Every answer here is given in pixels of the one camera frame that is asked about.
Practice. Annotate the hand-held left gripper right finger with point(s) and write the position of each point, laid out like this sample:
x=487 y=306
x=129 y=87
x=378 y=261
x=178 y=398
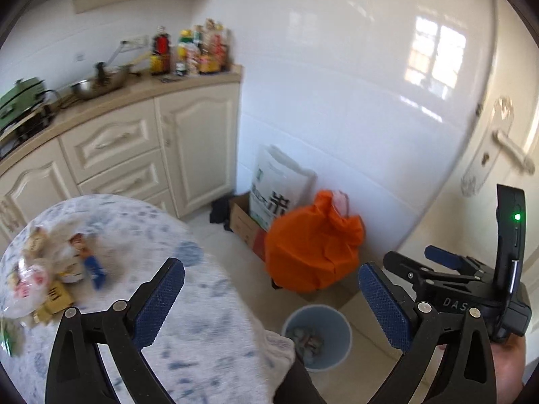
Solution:
x=385 y=307

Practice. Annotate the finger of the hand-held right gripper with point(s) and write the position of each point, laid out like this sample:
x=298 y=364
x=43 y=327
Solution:
x=442 y=256
x=410 y=271

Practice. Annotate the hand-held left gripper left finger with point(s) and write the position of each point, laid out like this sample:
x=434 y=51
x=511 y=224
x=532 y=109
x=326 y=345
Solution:
x=158 y=303

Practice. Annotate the light blue plastic waste bin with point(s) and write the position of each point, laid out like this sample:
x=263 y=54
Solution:
x=332 y=328

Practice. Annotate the cartoon figure blue wrapper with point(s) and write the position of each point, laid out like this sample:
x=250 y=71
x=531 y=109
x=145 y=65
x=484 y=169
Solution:
x=90 y=261

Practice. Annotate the heap of mixed wrappers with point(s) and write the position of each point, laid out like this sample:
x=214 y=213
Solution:
x=307 y=341

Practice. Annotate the small brown carton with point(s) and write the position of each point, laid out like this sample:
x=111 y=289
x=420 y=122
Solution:
x=54 y=301

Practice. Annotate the clear pink-print plastic bag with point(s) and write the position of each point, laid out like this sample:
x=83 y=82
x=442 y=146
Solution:
x=25 y=286

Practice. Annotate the yellow snack wrapper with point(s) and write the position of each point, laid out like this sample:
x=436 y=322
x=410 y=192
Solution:
x=33 y=240

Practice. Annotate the green yellow wrapper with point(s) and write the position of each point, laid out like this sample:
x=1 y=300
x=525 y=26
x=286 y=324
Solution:
x=9 y=338

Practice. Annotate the person's right hand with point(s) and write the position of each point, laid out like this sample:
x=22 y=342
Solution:
x=509 y=370

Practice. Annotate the round table patterned tablecloth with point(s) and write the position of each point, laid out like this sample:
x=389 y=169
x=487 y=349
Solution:
x=202 y=345

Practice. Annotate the orange cloth bag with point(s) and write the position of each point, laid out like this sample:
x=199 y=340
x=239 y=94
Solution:
x=311 y=248

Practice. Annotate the pink item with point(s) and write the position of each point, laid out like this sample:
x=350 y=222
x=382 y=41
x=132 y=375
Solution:
x=341 y=202

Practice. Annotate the black floor item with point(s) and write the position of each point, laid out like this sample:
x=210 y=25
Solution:
x=219 y=214

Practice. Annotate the brown cardboard box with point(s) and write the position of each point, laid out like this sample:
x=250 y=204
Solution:
x=244 y=227

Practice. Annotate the person's dark trouser leg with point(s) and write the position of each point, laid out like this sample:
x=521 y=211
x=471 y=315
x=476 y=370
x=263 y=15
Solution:
x=299 y=387

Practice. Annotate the white printed paper bag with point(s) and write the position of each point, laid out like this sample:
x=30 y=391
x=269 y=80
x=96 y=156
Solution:
x=278 y=185

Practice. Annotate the large cream cabinet drawer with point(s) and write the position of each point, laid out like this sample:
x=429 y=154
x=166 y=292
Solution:
x=111 y=141

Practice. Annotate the cream door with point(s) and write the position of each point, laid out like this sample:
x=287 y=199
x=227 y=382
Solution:
x=513 y=71

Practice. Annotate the black gas stove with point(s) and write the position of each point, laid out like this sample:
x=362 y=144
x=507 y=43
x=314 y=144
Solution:
x=25 y=134

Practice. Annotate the small dark utensil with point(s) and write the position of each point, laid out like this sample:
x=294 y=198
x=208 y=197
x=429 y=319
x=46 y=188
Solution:
x=170 y=79

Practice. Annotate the steel wok with lid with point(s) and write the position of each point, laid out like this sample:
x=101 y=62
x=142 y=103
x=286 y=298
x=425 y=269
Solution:
x=99 y=84

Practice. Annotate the green electric cooking pot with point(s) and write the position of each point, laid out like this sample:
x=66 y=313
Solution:
x=19 y=96

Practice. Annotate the large cooking oil bottle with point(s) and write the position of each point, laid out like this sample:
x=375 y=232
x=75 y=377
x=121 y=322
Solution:
x=161 y=50

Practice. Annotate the cluster of condiment bottles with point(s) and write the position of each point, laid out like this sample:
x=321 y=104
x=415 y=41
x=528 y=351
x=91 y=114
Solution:
x=204 y=50

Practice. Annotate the double white wall socket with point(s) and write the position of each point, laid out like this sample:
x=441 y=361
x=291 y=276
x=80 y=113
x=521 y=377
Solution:
x=137 y=41

